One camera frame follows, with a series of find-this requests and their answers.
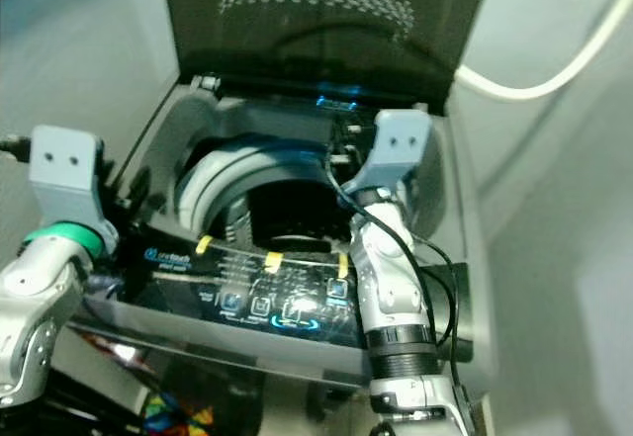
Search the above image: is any grey top-load washing machine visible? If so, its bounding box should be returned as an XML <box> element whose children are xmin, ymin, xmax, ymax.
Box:
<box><xmin>59</xmin><ymin>72</ymin><xmax>501</xmax><ymax>403</ymax></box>

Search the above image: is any dark glass washer lid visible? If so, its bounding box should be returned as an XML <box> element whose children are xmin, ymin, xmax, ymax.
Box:
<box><xmin>158</xmin><ymin>0</ymin><xmax>497</xmax><ymax>97</ymax></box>

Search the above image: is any washer drum with grey rim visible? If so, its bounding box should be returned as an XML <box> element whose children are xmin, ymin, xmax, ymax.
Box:
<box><xmin>176</xmin><ymin>139</ymin><xmax>359</xmax><ymax>251</ymax></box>

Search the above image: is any colourful patterned cloth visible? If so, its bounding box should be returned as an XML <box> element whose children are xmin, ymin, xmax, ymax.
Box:
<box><xmin>142</xmin><ymin>391</ymin><xmax>215</xmax><ymax>436</ymax></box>

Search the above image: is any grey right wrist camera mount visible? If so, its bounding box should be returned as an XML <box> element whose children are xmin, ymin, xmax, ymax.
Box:
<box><xmin>350</xmin><ymin>110</ymin><xmax>432</xmax><ymax>197</ymax></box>

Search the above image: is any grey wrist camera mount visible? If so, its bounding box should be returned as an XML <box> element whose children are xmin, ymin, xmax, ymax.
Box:
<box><xmin>350</xmin><ymin>110</ymin><xmax>432</xmax><ymax>197</ymax></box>
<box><xmin>28</xmin><ymin>125</ymin><xmax>122</xmax><ymax>256</ymax></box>

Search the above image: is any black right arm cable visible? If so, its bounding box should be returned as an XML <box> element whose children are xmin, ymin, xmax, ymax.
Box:
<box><xmin>320</xmin><ymin>151</ymin><xmax>472</xmax><ymax>390</ymax></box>

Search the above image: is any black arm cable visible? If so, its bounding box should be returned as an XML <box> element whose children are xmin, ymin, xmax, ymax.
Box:
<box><xmin>0</xmin><ymin>133</ymin><xmax>33</xmax><ymax>157</ymax></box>
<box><xmin>320</xmin><ymin>151</ymin><xmax>472</xmax><ymax>390</ymax></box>

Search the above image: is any white hose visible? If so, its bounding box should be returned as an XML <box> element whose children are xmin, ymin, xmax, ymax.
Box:
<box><xmin>453</xmin><ymin>1</ymin><xmax>633</xmax><ymax>103</ymax></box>

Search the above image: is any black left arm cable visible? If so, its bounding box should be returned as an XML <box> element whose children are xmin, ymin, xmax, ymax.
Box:
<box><xmin>0</xmin><ymin>133</ymin><xmax>33</xmax><ymax>157</ymax></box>

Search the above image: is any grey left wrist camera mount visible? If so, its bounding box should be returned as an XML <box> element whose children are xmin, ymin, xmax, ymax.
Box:
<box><xmin>28</xmin><ymin>125</ymin><xmax>122</xmax><ymax>256</ymax></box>

